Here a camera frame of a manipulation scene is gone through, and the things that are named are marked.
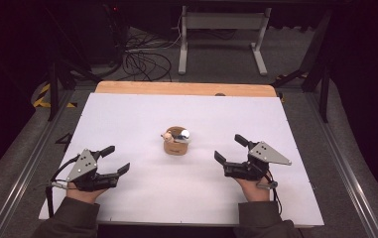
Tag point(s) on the person's left hand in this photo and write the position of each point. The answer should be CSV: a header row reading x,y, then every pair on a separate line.
x,y
85,195

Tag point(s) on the person's right hand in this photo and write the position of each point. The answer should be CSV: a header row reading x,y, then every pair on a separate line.
x,y
254,190

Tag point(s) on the wooden pen holder cup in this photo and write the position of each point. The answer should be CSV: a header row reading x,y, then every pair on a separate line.
x,y
176,148

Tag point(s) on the wooden table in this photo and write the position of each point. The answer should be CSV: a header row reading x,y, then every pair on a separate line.
x,y
183,88

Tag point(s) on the white table mat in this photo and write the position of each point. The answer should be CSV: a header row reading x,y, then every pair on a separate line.
x,y
163,198

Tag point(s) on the black yellow hazard tape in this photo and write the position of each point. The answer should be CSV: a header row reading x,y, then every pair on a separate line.
x,y
42,97

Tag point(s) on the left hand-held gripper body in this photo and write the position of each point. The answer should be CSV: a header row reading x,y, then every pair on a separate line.
x,y
83,165

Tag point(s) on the grey metal stand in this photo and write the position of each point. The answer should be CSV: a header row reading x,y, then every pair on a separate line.
x,y
224,21

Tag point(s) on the aluminium floor rail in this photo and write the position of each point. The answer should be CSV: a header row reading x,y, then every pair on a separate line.
x,y
31,165
345,172

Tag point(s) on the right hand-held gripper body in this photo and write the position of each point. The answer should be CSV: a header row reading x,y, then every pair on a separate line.
x,y
267,153

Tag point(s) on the black metal frame stand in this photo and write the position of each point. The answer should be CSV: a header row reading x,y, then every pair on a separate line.
x,y
323,95

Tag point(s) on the blue pen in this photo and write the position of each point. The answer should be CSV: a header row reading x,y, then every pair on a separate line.
x,y
177,137

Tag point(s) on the black tripod stand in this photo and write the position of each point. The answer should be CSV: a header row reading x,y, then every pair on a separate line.
x,y
55,89

